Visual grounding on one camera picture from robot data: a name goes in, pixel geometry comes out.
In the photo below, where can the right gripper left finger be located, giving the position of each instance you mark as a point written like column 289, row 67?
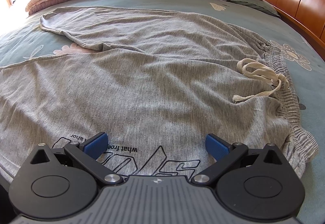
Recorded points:
column 84, row 156

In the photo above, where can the grey sweatpants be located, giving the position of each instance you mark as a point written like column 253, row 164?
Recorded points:
column 157, row 82

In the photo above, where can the blue floral bed sheet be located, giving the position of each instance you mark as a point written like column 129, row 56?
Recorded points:
column 306, row 67

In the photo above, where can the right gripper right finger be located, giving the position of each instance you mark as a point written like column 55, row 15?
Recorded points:
column 227, row 156

